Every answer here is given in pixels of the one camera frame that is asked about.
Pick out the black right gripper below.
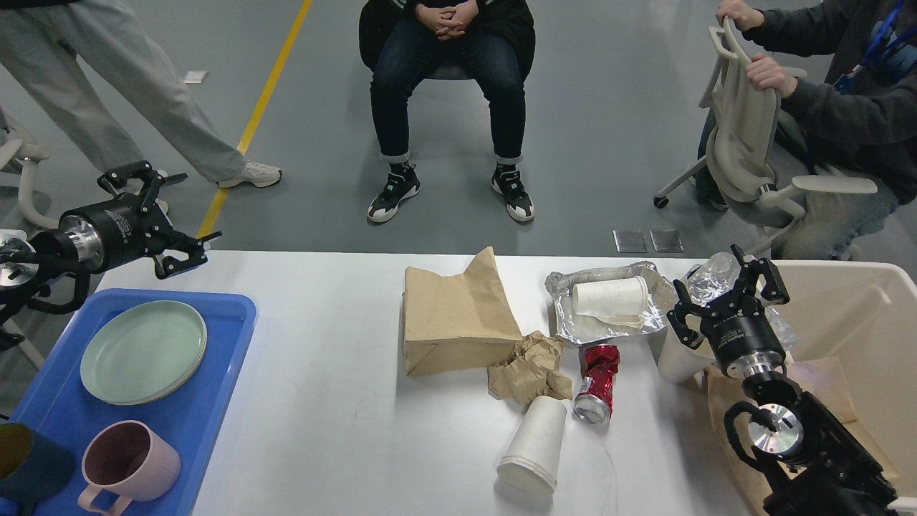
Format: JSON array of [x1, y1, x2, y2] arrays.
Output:
[[666, 244, 791, 378]]

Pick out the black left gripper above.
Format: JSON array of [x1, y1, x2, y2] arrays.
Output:
[[59, 161, 222, 279]]

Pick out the green plate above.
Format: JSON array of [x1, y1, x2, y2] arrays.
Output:
[[80, 300, 208, 403]]

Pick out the pink mug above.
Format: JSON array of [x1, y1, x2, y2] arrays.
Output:
[[77, 419, 181, 515]]

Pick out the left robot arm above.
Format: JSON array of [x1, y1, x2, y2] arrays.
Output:
[[1, 161, 219, 323]]

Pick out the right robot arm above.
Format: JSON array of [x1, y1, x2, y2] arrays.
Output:
[[667, 245, 897, 515]]

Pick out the crumpled aluminium foil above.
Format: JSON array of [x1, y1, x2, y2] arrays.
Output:
[[682, 252, 799, 352]]

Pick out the upright white paper cup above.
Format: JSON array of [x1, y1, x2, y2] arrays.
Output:
[[656, 326, 715, 384]]

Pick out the floor socket plate right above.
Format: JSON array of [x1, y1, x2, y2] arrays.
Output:
[[649, 229, 685, 254]]

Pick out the floor socket plate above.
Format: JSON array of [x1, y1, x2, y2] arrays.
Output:
[[649, 229, 685, 254], [613, 229, 648, 254]]

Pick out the flat brown paper bag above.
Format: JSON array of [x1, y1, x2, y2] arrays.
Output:
[[704, 357, 908, 515]]

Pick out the paper cup in foil tray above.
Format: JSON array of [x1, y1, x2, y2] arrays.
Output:
[[571, 277, 649, 320]]

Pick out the beige plastic bin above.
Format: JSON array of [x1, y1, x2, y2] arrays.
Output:
[[776, 260, 916, 497]]

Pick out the floor socket plate left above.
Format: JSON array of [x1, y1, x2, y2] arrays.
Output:
[[613, 229, 648, 254]]

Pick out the crushed red can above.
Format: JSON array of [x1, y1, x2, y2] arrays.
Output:
[[573, 343, 621, 425]]

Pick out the aluminium foil tray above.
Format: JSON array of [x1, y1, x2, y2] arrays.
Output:
[[544, 261, 676, 346]]

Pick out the pink plate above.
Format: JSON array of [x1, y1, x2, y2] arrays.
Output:
[[108, 338, 207, 407]]

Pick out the blue plastic tray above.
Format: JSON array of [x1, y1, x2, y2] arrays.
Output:
[[11, 288, 256, 515]]

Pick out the standing person grey trousers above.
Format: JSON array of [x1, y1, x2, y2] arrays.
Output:
[[1, 1, 282, 188]]

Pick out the crumpled brown paper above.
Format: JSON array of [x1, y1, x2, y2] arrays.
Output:
[[487, 331, 573, 405]]

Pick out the white office chair right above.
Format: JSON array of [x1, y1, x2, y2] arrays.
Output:
[[653, 19, 878, 256]]

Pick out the lying white paper cup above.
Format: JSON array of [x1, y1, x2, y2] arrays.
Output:
[[496, 396, 567, 496]]

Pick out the dark teal cup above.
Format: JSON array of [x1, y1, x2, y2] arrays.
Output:
[[1, 424, 75, 505]]

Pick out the seated person on right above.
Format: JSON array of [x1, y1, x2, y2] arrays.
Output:
[[715, 1, 916, 260]]

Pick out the large brown paper bag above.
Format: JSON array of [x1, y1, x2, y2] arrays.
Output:
[[403, 247, 523, 376]]

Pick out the seated person dark jeans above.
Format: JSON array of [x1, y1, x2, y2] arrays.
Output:
[[358, 1, 536, 225]]

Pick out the chair under middle person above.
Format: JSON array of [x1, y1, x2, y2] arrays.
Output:
[[427, 62, 472, 81]]

